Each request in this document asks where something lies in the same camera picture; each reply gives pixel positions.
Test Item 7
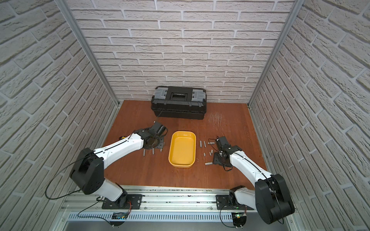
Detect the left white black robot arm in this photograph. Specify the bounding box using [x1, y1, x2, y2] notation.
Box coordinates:
[69, 122, 168, 208]

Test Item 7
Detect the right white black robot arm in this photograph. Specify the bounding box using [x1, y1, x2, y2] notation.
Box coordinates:
[212, 136, 295, 224]

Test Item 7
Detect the yellow plastic tray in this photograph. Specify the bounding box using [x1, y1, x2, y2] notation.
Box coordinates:
[168, 131, 197, 168]

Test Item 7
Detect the black plastic toolbox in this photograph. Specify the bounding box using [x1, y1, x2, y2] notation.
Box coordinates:
[151, 86, 207, 120]

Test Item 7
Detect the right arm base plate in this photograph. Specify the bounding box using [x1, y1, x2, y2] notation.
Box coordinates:
[215, 194, 253, 211]

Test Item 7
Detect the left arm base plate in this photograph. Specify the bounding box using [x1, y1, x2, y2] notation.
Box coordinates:
[102, 194, 143, 210]

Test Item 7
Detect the aluminium rail frame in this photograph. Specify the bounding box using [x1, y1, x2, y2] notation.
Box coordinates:
[51, 186, 304, 231]

